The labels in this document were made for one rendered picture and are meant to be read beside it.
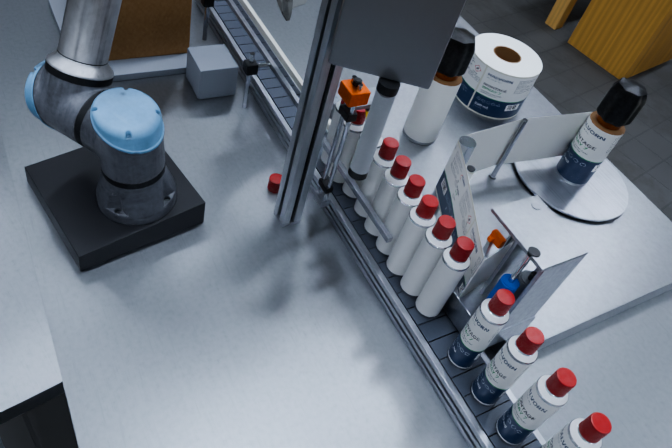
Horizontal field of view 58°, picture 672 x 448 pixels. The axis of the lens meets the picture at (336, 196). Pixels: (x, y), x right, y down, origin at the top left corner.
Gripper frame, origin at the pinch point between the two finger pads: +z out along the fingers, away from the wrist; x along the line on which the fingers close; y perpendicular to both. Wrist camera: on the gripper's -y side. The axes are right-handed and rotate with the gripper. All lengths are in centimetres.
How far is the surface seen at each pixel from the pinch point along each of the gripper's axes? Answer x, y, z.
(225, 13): 35.6, -1.5, 0.8
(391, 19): -60, -12, -3
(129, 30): 22.0, -31.8, 2.3
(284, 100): 1.2, -1.0, 20.6
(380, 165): -41.6, -1.1, 26.9
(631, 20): 101, 278, 25
